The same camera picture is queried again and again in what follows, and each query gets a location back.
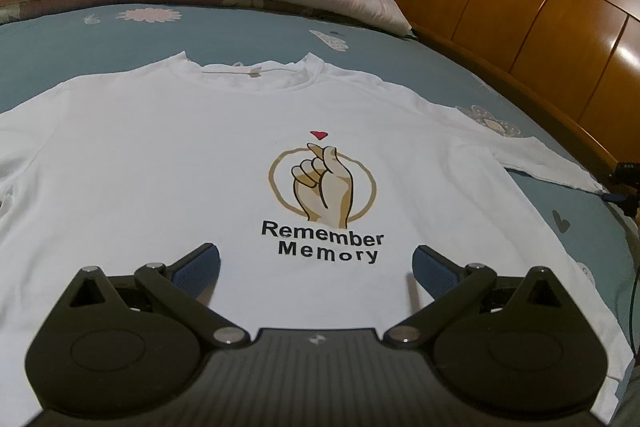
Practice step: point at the wooden headboard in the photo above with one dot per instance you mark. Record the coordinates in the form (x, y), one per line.
(525, 22)

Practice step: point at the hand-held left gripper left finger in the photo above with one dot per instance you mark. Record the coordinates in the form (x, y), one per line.
(196, 264)

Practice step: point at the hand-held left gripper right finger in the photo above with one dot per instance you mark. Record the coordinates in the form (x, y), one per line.
(434, 269)

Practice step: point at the white printed t-shirt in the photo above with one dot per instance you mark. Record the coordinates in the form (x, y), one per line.
(175, 157)

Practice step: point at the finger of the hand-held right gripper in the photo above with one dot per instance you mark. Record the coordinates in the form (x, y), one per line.
(629, 172)
(617, 200)

